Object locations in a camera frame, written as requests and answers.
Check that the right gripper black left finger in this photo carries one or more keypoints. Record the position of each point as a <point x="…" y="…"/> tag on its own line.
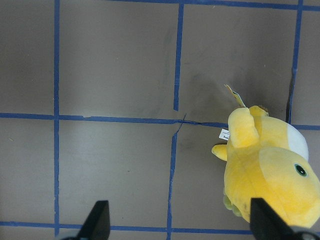
<point x="97" y="223"/>

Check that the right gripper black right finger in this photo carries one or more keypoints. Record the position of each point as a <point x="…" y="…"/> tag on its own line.
<point x="266" y="224"/>

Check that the yellow plush toy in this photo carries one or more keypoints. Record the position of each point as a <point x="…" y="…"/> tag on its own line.
<point x="267" y="158"/>

